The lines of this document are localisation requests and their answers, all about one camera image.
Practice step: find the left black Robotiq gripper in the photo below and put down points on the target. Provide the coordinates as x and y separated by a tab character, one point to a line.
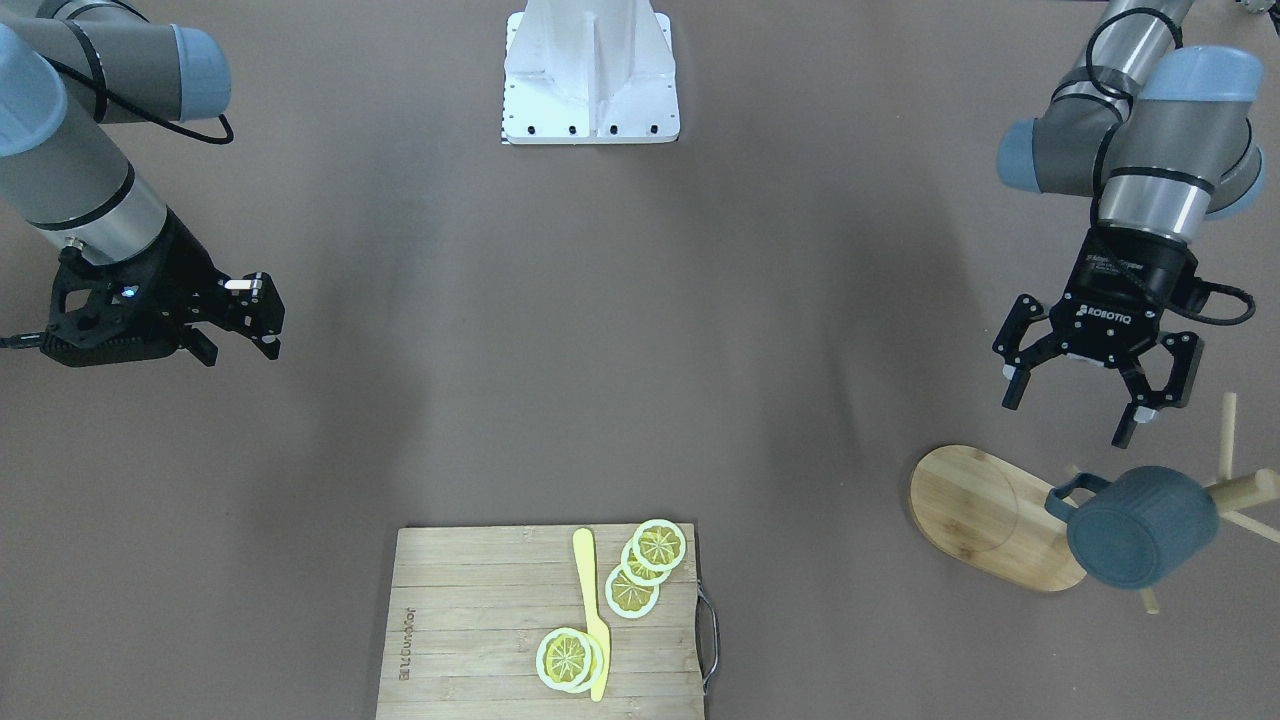
1112	300

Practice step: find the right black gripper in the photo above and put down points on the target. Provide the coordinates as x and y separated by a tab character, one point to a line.
184	275

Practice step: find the blue-grey mug yellow inside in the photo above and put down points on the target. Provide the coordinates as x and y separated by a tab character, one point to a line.
1133	532

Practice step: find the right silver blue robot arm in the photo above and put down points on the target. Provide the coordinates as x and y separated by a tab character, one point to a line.
70	68

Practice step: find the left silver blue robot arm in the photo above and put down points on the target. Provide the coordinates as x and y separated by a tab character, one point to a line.
1156	134

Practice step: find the wooden cup rack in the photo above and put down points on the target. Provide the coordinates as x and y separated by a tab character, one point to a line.
989	514

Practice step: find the bamboo cutting board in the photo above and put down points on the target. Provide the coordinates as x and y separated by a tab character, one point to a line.
469	607

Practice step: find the yellow plastic knife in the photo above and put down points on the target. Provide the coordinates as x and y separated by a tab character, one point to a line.
584	554

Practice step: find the lemon slice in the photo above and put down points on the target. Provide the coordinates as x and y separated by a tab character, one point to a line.
565	660
627	598
637	572
659	545
598	660

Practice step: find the lemon slice middle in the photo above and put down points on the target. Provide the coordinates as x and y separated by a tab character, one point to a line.
637	572

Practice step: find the lemon slice lower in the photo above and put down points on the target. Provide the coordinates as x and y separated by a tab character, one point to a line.
627	598

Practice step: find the lemon slice top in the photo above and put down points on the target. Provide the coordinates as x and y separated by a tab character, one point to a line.
659	545

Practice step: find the lemon slice behind front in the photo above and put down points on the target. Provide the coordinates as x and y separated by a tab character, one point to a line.
598	660

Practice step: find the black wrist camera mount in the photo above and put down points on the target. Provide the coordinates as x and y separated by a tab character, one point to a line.
108	314

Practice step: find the white pedestal column base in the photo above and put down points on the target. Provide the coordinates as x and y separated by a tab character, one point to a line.
589	72

